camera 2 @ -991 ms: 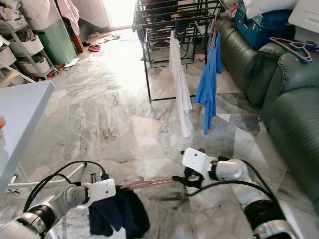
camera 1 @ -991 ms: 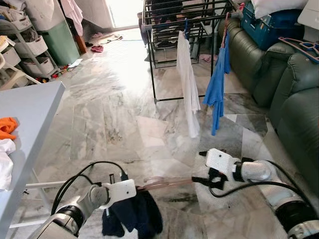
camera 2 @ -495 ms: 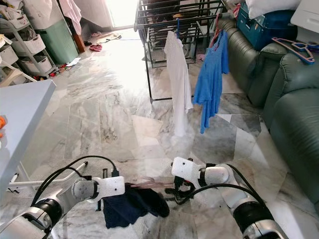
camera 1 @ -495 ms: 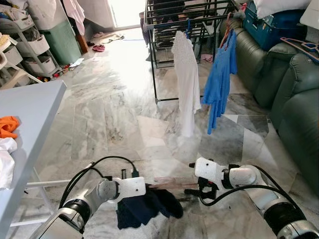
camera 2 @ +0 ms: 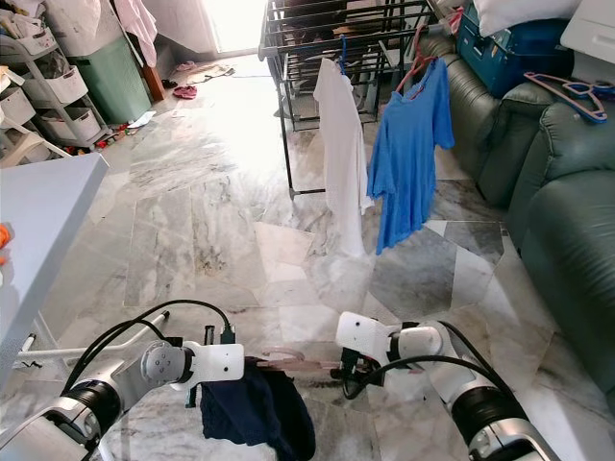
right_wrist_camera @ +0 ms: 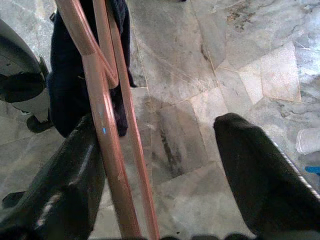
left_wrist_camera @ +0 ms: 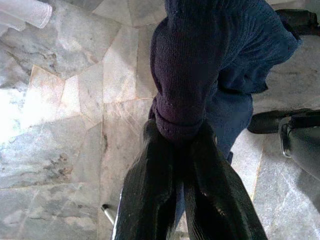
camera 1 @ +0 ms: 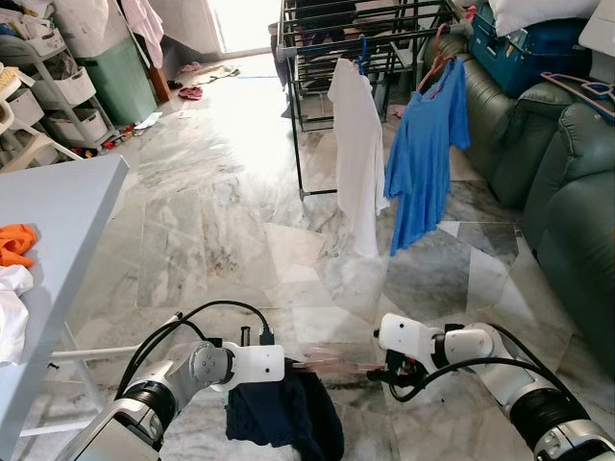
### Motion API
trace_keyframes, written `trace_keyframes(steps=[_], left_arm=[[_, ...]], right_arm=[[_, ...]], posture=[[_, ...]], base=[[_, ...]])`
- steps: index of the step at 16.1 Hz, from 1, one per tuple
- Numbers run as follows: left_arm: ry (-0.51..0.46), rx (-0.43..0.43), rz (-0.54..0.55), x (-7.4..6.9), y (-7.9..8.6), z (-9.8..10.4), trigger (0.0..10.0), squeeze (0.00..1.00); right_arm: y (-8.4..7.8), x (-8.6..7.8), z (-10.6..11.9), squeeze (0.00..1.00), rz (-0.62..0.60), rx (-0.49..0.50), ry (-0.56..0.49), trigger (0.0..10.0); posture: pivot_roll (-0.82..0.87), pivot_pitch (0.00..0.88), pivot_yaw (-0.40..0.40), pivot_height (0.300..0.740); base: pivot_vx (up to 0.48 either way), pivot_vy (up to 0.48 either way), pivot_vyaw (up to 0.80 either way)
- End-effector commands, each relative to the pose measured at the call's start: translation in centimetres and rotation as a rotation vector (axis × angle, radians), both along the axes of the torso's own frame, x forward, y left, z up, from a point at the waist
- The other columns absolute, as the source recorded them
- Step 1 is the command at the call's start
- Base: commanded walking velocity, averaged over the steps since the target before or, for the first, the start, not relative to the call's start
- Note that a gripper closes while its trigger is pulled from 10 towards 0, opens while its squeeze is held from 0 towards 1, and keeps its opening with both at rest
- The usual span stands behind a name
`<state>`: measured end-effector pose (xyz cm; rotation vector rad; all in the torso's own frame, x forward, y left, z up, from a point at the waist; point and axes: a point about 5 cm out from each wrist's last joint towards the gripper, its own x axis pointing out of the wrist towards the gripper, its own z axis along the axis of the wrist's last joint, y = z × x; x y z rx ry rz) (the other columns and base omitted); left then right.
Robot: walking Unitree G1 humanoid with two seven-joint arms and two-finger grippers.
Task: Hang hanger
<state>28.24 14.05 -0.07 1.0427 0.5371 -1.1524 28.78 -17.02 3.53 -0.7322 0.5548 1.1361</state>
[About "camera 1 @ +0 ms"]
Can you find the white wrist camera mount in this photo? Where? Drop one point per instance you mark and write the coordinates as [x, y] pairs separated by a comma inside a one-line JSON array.
[[404, 336], [255, 363]]

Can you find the black clothes drying rack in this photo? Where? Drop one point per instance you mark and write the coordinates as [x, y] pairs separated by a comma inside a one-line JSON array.
[[300, 173]]

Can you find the dark green sofa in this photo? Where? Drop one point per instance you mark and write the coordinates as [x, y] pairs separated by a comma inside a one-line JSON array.
[[567, 192]]

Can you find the cream baby high chair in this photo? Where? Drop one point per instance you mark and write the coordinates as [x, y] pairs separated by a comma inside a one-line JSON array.
[[24, 144]]

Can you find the pink slippers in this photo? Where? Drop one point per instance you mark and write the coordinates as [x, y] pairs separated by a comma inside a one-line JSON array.
[[190, 93]]

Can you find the orange cloth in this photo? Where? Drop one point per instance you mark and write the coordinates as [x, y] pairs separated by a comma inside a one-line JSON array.
[[14, 245]]

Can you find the pink towel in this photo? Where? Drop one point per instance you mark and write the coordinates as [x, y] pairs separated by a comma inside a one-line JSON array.
[[144, 24]]

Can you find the beige floor mat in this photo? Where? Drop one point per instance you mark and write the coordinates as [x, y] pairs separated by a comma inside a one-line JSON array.
[[216, 72]]

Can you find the pink clothes hanger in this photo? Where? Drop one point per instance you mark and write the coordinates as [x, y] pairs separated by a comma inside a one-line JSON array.
[[327, 363], [567, 80], [437, 65]]

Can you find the navy garment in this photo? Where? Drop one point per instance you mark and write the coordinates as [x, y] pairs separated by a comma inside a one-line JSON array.
[[288, 413]]

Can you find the person in dark trousers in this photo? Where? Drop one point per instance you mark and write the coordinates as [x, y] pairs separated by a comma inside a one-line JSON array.
[[327, 19]]

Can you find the white pillow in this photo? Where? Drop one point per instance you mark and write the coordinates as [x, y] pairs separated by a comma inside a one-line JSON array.
[[543, 12]]

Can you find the blue shirt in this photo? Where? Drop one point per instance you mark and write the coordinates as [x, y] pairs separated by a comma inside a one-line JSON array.
[[423, 154]]

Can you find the grey folding table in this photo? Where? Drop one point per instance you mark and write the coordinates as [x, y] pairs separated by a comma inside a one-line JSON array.
[[58, 211]]

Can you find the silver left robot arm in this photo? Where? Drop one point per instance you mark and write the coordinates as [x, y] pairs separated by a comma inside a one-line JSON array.
[[163, 384]]

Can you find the blue plastic box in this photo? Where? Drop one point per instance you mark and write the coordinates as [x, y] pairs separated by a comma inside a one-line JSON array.
[[528, 53]]

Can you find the white paper sheet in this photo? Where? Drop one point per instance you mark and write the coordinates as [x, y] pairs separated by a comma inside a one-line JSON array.
[[149, 121]]

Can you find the large white garment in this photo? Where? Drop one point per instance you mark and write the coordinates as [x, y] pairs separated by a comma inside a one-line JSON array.
[[357, 154]]

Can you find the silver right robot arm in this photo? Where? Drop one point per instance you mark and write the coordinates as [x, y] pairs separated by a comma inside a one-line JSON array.
[[509, 384]]

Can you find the white plastic drawer box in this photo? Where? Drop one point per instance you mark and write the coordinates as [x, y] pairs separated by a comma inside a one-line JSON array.
[[601, 34]]

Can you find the white shirt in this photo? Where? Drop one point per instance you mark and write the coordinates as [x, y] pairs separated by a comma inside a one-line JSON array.
[[12, 317]]

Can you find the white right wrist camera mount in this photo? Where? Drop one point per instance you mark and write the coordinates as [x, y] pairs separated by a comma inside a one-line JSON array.
[[404, 336]]

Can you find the green plastic storage bin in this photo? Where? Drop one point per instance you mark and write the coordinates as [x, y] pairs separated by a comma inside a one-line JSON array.
[[120, 82]]

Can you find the blue clothes hanger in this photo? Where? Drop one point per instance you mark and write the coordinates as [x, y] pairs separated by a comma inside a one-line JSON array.
[[362, 53]]

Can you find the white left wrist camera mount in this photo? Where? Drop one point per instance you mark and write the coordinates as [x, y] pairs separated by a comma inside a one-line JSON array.
[[255, 363]]

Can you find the white storage trolley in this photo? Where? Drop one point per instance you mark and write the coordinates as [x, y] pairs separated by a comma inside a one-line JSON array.
[[67, 86]]

